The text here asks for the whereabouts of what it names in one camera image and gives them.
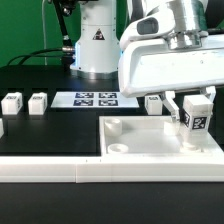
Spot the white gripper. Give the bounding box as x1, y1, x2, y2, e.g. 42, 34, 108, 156
118, 6, 224, 124

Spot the white square table top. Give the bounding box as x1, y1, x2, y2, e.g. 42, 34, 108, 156
99, 116, 223, 156

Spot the white L-shaped obstacle fence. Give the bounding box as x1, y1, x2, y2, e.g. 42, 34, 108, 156
0, 148, 224, 183

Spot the white marker plate with tags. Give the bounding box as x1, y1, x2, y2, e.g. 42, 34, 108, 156
51, 92, 139, 108

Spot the white block at left edge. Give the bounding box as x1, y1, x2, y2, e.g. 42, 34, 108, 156
0, 118, 4, 139

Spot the black cable bundle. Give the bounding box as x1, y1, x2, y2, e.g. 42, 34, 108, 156
7, 46, 76, 67

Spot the white thin cable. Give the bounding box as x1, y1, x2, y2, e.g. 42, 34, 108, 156
41, 0, 49, 66

